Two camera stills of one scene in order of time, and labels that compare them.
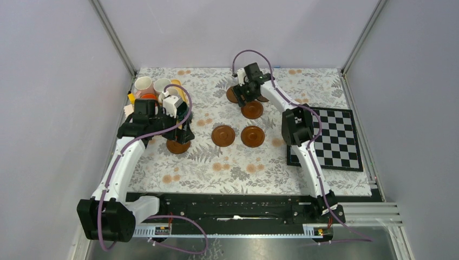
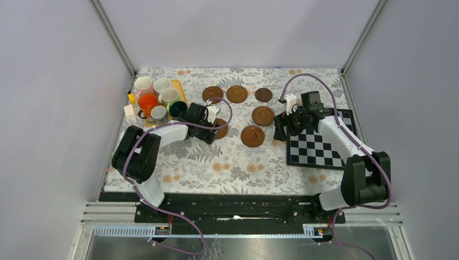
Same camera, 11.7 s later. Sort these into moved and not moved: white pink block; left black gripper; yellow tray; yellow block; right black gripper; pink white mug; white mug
Moved: right black gripper; left black gripper
Not moved: yellow block; pink white mug; yellow tray; white mug; white pink block
